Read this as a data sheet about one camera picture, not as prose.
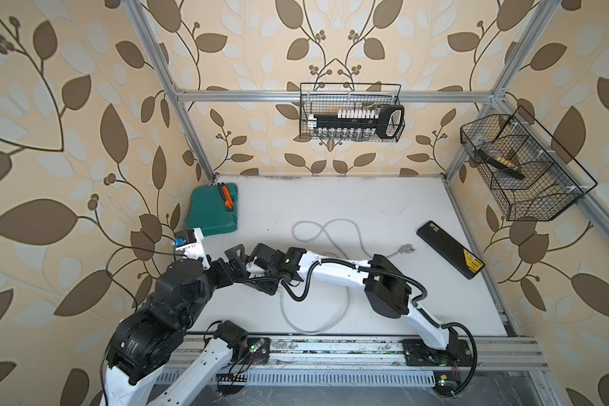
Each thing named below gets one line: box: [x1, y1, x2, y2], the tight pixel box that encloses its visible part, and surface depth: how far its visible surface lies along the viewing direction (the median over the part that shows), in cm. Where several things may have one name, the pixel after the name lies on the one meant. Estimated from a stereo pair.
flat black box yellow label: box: [416, 220, 486, 280], surface depth 96 cm
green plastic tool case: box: [187, 182, 238, 237], surface depth 107 cm
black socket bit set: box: [307, 104, 406, 141], surface depth 86 cm
